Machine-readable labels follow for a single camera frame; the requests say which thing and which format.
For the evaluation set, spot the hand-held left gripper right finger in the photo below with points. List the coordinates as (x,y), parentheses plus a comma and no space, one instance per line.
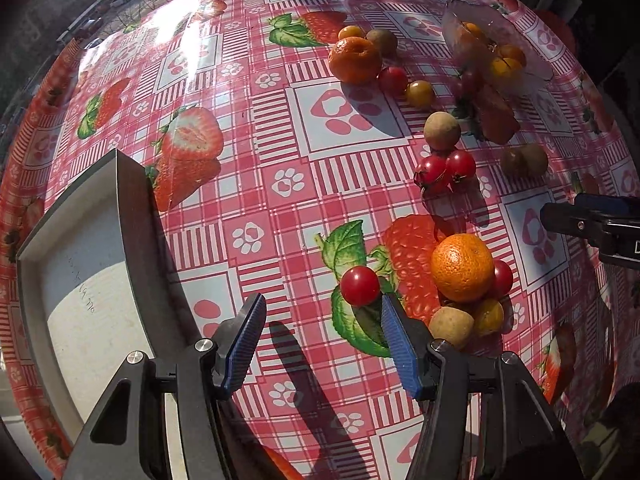
(400,350)

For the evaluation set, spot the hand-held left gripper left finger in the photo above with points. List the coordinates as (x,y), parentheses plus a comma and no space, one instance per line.
(245,345)

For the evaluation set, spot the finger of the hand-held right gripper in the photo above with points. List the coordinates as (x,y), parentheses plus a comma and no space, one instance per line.
(607,204)
(570,220)

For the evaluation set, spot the tan longan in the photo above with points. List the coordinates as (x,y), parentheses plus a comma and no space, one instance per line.
(383,40)
(442,131)
(511,161)
(451,326)

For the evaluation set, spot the red cherry tomato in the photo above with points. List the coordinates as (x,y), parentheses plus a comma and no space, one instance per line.
(360,285)
(468,82)
(431,172)
(461,164)
(503,279)
(393,80)

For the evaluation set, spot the yellow cherry tomato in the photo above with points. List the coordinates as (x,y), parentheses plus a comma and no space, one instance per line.
(472,30)
(420,93)
(489,316)
(351,31)
(512,53)
(502,68)

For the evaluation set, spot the large orange mandarin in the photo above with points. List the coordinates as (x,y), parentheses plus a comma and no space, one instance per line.
(462,267)

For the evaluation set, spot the shallow grey cardboard box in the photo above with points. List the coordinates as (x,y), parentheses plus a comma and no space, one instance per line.
(90,260)

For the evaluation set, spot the brown kiwi-like fruits right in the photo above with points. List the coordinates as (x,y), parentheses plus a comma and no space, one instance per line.
(535,159)

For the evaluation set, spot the clear plastic bag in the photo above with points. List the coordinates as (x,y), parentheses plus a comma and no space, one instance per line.
(530,67)

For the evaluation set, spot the strawberry print checkered tablecloth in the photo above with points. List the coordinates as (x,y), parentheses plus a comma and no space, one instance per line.
(300,185)

